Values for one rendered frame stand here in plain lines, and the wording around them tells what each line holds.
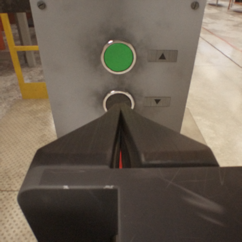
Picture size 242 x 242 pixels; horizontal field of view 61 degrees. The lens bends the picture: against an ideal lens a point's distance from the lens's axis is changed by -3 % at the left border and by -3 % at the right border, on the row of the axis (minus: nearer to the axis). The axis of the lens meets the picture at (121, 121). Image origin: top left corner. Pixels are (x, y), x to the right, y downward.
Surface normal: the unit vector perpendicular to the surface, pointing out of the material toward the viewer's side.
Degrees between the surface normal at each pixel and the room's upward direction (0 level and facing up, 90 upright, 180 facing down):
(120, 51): 90
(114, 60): 90
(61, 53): 90
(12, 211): 0
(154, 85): 90
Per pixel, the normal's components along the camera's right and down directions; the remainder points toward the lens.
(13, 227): 0.00, -0.82
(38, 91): 0.02, 0.58
